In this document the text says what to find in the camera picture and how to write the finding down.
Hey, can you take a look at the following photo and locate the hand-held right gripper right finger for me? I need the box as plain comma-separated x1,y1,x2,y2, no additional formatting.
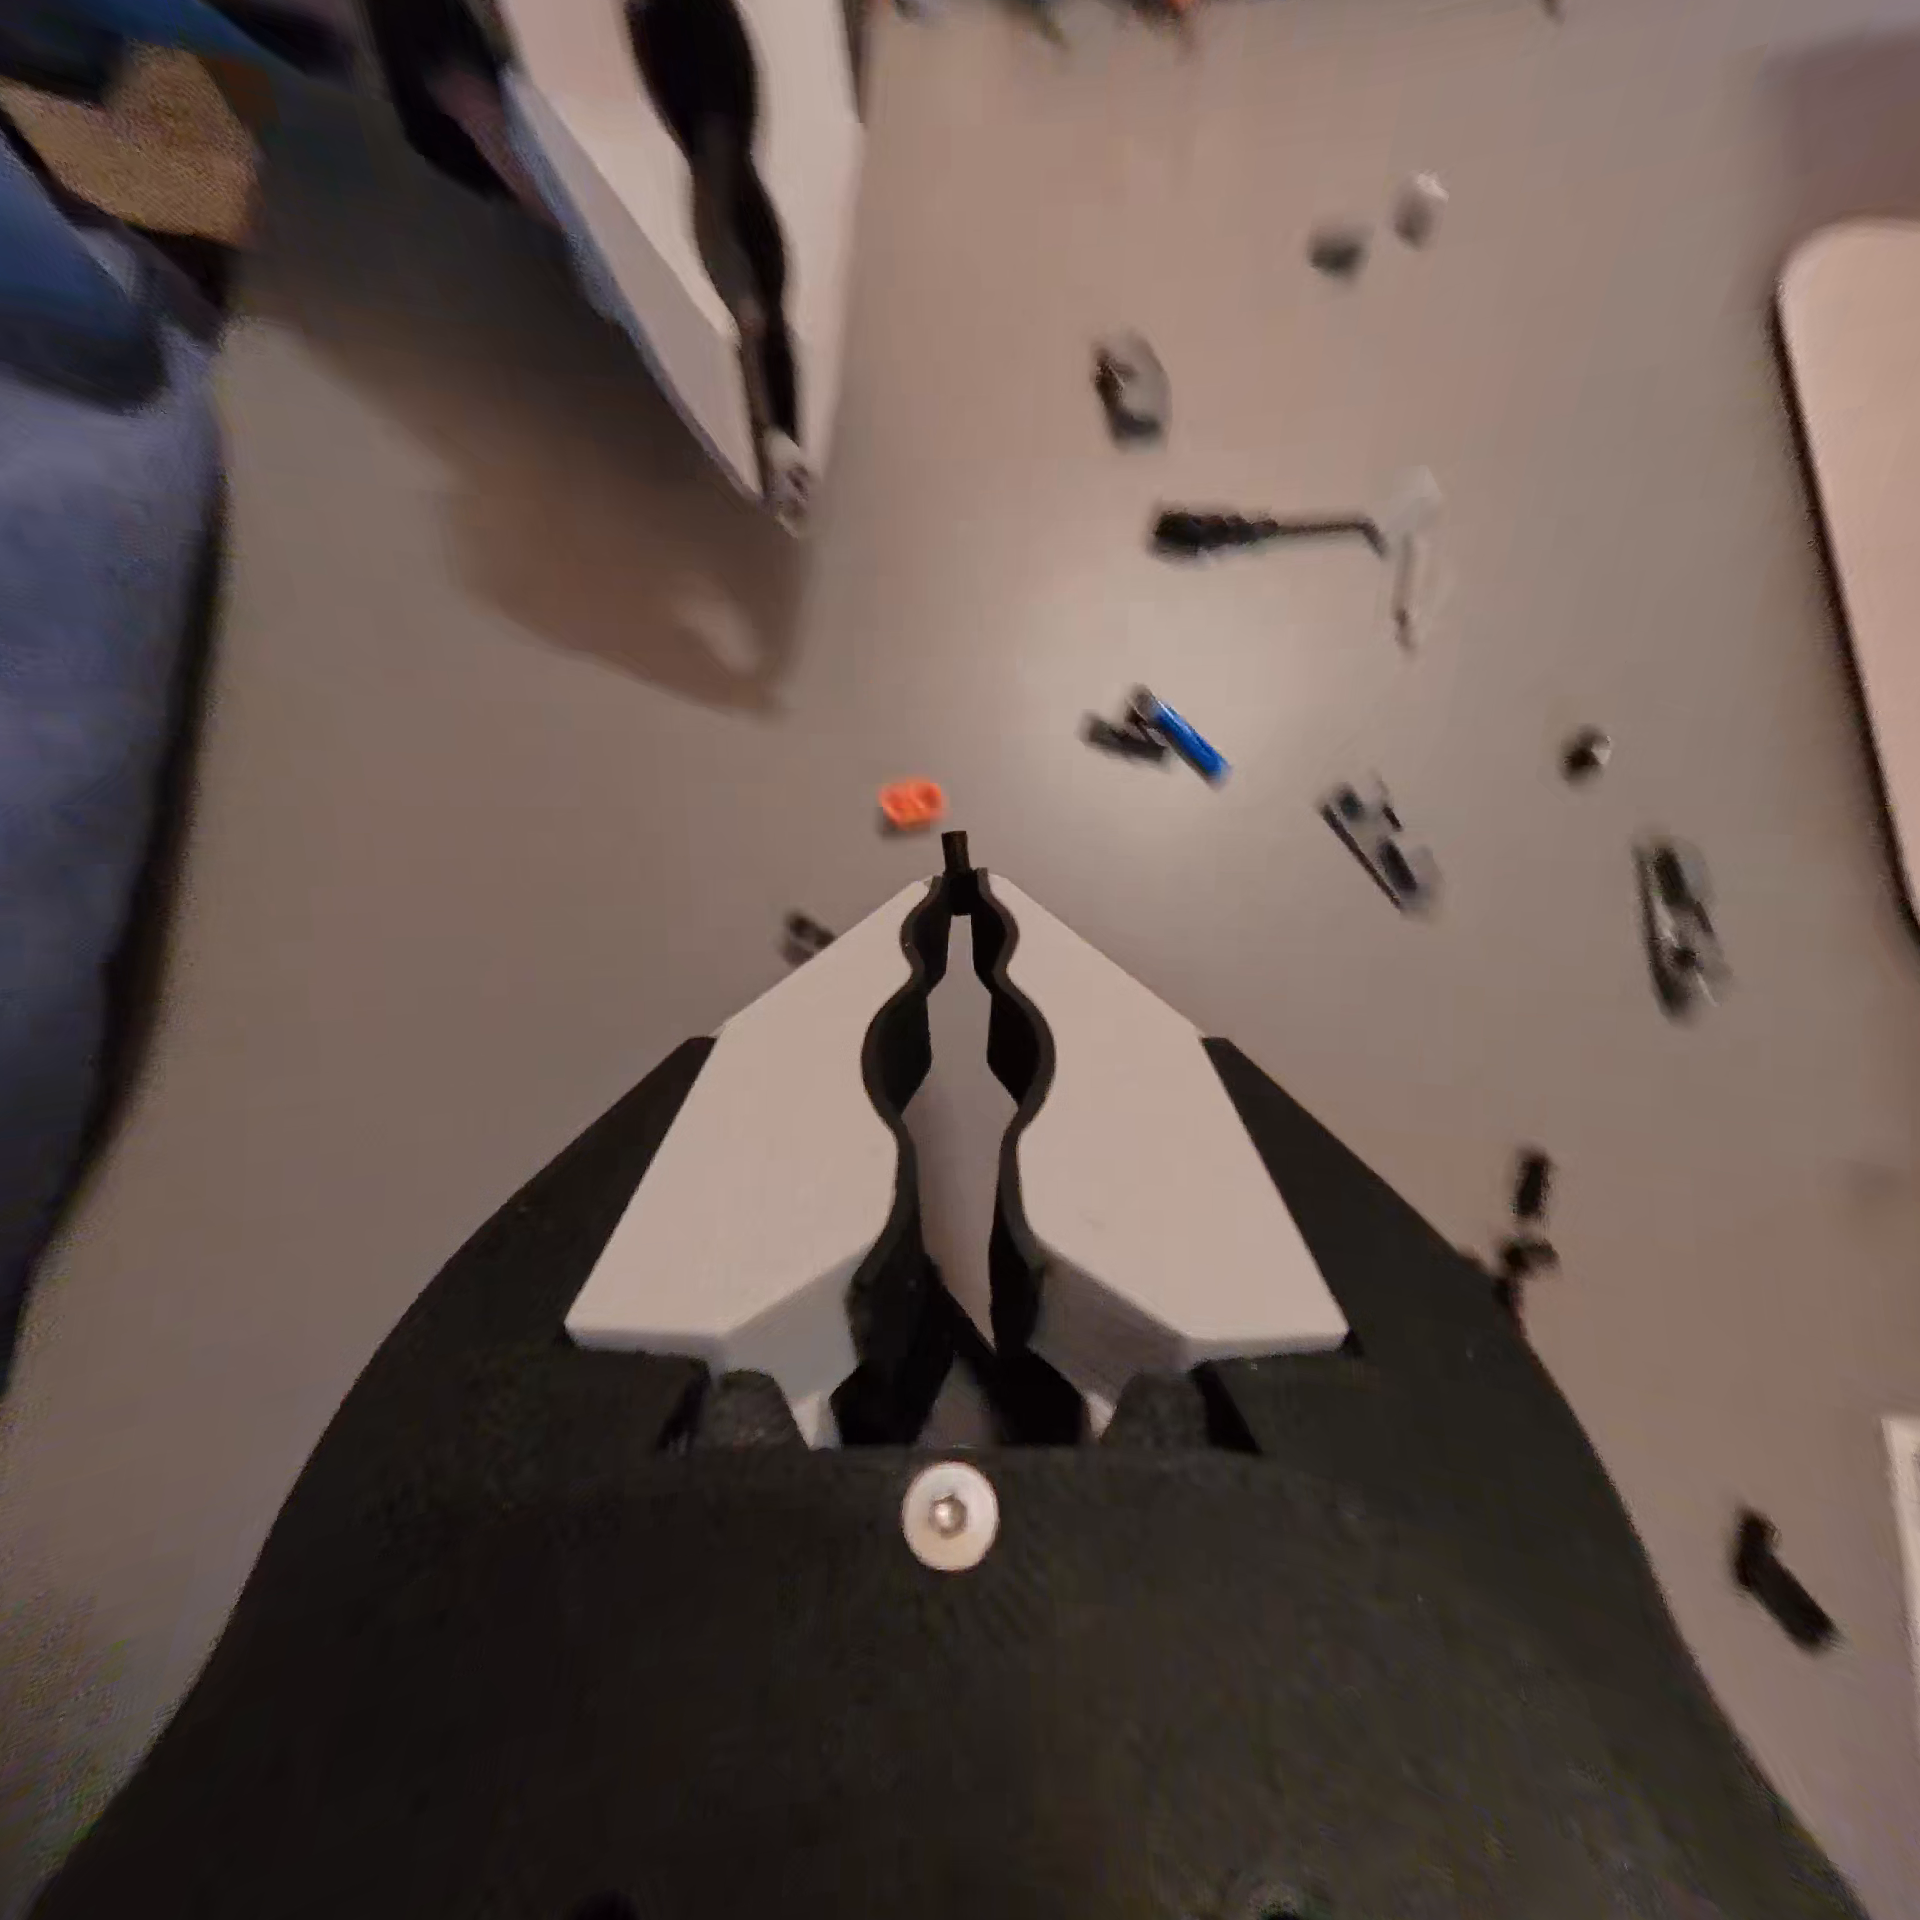
973,874,1350,1439

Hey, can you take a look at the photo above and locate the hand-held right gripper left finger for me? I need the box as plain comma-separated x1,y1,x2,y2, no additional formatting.
566,874,963,1444

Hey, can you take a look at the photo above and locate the grey lego clip assembly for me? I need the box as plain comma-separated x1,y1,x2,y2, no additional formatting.
1319,777,1445,916

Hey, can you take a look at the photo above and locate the person's blue sweater torso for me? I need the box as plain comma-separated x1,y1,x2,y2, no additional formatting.
0,135,232,1384

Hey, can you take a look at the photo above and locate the grey lego plate assembly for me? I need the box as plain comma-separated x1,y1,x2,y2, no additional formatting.
1633,836,1730,1021

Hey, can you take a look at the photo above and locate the beige mat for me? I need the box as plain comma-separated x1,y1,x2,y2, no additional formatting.
1775,223,1920,939

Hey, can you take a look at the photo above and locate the black lego lever with axle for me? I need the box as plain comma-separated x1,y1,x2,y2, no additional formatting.
1153,507,1390,561

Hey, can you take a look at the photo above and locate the blue lego pin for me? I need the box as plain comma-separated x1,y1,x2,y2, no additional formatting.
1136,690,1235,787

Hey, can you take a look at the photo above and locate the grey curved lego panel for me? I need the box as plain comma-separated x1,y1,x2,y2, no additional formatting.
1094,335,1175,449

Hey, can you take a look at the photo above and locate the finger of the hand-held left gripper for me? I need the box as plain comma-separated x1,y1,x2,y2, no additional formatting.
733,0,867,520
498,0,806,509

